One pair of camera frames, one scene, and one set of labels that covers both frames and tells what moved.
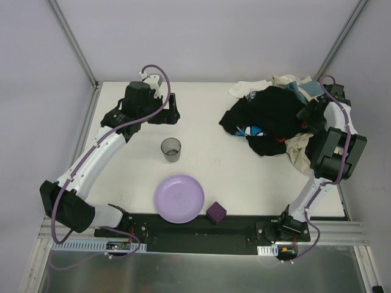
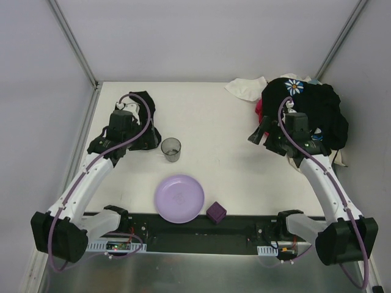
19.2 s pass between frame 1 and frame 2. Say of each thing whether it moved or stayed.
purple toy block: stayed
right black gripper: moved
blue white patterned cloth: moved
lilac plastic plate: stayed
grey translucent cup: stayed
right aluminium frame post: stayed
